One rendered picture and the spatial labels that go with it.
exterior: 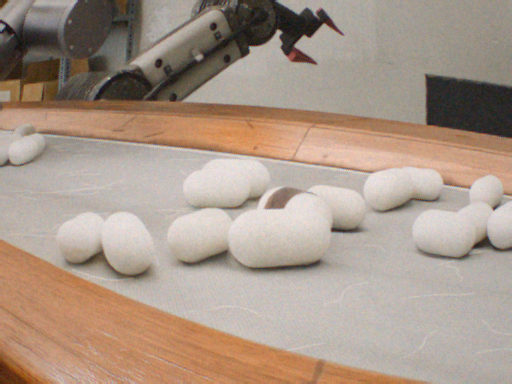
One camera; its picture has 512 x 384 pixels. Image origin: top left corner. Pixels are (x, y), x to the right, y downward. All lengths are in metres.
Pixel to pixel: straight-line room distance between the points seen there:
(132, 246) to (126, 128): 0.40
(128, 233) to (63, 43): 0.28
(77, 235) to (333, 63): 2.44
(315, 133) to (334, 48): 2.17
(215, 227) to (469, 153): 0.22
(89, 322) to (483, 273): 0.17
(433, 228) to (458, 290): 0.05
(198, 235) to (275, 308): 0.06
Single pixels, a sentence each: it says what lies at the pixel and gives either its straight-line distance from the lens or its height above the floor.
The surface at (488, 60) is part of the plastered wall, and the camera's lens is 2.45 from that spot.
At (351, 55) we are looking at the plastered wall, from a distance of 2.67.
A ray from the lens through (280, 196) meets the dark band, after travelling 0.33.
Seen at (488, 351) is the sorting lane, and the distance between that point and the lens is 0.21.
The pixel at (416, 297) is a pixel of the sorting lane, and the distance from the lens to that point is 0.26.
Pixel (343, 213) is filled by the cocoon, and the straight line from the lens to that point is 0.35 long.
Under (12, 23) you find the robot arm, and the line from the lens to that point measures 0.59.
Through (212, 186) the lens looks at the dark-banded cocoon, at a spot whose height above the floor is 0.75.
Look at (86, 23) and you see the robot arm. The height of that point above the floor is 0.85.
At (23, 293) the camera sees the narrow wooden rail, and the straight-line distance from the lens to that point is 0.19.
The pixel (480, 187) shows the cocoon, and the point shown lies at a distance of 0.40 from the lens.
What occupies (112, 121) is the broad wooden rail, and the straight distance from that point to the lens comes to 0.70.
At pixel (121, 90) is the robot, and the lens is 1.01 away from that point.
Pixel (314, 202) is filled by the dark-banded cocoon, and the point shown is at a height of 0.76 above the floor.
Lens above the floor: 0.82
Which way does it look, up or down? 11 degrees down
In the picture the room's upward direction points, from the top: straight up
